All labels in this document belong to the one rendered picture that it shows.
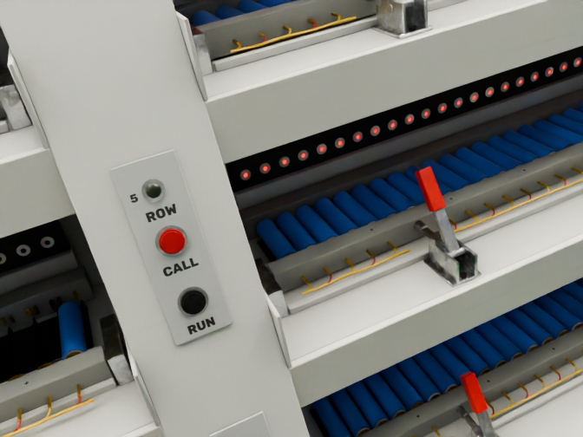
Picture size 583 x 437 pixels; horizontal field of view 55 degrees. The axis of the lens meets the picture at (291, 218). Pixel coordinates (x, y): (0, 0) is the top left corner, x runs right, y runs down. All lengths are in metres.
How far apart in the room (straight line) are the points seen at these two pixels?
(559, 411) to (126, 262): 0.44
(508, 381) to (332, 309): 0.23
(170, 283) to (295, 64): 0.17
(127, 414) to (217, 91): 0.23
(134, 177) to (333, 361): 0.20
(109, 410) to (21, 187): 0.17
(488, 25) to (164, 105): 0.24
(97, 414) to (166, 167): 0.18
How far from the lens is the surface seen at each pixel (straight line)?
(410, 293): 0.46
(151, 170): 0.35
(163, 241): 0.36
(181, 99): 0.35
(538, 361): 0.63
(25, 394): 0.45
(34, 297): 0.53
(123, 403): 0.43
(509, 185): 0.55
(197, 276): 0.37
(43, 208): 0.37
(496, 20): 0.45
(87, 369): 0.44
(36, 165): 0.36
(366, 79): 0.40
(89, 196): 0.35
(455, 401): 0.59
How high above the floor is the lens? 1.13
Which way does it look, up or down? 16 degrees down
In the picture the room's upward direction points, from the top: 16 degrees counter-clockwise
